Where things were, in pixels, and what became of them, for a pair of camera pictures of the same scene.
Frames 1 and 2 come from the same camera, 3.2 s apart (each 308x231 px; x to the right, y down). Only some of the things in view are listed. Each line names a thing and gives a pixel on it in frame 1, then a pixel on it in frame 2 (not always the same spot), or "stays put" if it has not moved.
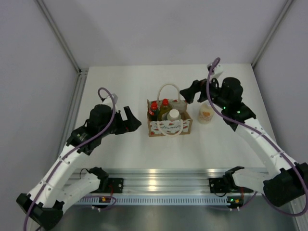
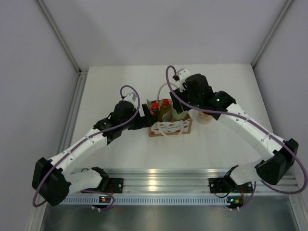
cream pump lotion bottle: x=205 y=113 stays put
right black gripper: x=189 y=93 to x=177 y=105
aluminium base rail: x=168 y=181 stays put
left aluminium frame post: x=82 y=71 stays put
